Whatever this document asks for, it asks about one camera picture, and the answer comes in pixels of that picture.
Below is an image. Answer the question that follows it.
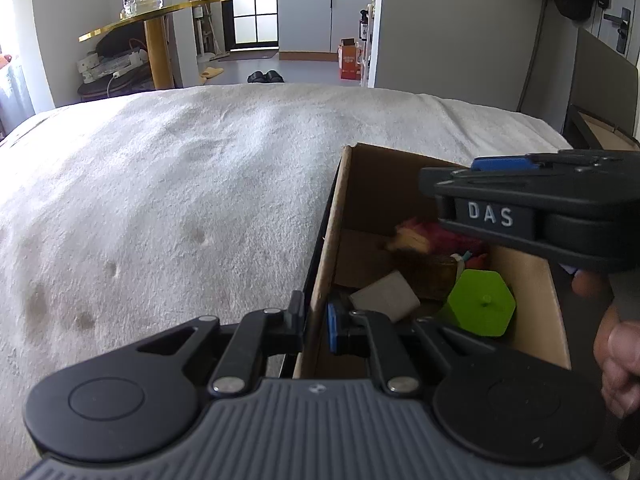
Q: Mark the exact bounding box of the pink plush toy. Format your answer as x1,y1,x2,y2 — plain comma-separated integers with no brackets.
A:
420,222,487,276

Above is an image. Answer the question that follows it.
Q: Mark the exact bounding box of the doll head red bow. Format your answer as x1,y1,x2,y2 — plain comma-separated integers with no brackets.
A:
386,218,439,255

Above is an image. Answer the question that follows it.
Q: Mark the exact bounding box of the green hexagonal box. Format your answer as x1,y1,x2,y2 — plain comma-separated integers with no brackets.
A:
435,269,516,337

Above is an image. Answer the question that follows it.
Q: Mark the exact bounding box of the brown cardboard box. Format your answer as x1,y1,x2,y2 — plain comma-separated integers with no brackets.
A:
294,143,570,378

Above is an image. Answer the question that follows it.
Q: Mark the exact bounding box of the person right hand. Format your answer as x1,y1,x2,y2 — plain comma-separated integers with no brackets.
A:
572,270,640,419

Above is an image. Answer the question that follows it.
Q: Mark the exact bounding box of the orange carton box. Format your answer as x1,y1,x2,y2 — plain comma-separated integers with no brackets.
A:
337,38,361,80

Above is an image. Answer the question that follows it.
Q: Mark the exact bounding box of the white kitchen cabinet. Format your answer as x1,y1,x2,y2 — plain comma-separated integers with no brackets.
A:
277,0,372,62

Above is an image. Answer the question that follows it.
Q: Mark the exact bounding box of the black shoes pair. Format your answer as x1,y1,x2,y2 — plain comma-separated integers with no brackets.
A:
247,70,284,84

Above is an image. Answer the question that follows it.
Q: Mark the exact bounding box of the gold round side table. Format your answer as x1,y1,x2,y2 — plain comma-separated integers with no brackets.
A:
78,0,231,90

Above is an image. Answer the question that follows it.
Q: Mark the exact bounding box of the black door handle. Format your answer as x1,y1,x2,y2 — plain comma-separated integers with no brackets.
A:
600,6,631,55

